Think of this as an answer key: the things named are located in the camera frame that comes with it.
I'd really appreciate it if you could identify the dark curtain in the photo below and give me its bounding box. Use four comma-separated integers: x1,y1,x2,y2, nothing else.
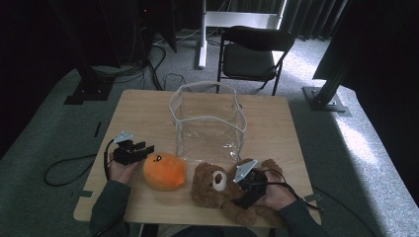
282,0,349,41

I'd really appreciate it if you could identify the orange plush toy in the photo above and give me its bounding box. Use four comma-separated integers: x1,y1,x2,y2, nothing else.
142,151,188,193

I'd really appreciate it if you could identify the black folding chair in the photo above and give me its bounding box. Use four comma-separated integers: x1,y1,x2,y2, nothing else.
215,25,296,97

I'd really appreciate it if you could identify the long black floor cable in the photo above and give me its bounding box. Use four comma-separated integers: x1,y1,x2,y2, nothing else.
311,186,377,237

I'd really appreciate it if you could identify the black floor cable loop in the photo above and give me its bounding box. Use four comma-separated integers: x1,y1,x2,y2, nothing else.
43,153,99,188

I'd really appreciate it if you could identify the person's left hand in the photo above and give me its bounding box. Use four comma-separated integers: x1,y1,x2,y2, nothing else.
108,152,145,186

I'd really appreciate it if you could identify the person's torso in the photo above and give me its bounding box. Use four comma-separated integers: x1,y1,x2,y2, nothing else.
169,224,260,237

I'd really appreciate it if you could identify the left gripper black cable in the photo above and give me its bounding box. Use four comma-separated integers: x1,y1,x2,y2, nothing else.
103,139,117,182

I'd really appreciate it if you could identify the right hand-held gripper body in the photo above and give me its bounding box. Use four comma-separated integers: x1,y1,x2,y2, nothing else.
231,158,269,209

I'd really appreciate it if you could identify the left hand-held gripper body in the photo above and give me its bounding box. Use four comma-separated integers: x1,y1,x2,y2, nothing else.
110,130,146,166

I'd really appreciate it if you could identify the white metal desk frame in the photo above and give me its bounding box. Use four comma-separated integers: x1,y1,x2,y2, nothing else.
197,0,289,70

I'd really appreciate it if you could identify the bundle of black cables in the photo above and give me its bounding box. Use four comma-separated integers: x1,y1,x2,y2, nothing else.
91,29,167,92

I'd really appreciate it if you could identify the black stand with grey base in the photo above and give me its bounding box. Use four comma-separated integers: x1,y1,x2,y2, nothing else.
301,0,353,118

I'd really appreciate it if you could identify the brown teddy bear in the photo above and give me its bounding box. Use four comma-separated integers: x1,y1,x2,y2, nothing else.
191,158,288,229

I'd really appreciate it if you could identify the person's right hand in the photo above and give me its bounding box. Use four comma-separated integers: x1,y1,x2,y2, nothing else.
255,167,298,212

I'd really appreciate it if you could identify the thin black cable loop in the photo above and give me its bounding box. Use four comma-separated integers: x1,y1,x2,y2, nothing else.
162,72,188,91

